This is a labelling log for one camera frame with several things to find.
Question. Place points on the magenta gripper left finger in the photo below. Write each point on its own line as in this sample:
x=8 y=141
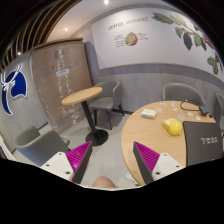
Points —
x=70 y=166

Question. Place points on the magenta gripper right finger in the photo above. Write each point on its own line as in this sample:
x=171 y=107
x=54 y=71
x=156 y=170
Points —
x=152 y=165

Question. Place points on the yellow computer mouse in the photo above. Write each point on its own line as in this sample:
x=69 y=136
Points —
x=172 y=126

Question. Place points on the small round wooden table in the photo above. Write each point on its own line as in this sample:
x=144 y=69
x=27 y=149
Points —
x=96 y=136

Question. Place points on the person's knee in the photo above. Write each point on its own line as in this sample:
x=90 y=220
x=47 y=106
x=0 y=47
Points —
x=103 y=182

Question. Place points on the grey armchair front left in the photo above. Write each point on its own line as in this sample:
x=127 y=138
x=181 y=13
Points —
x=39 y=148

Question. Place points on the dark grey laptop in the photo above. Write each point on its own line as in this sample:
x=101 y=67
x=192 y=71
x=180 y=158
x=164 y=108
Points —
x=203 y=142

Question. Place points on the grey armchair behind small table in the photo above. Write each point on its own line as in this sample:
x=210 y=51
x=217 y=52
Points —
x=108 y=100

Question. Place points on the grey chair behind round table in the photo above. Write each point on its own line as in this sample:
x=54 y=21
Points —
x=182 y=92

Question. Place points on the black power adapter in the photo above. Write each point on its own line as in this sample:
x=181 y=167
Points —
x=204 y=110

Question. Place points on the wrapped brown cabinet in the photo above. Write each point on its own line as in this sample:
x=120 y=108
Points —
x=59 y=69

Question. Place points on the grey chair far right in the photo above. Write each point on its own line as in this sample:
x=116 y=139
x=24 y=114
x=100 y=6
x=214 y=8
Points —
x=218 y=113

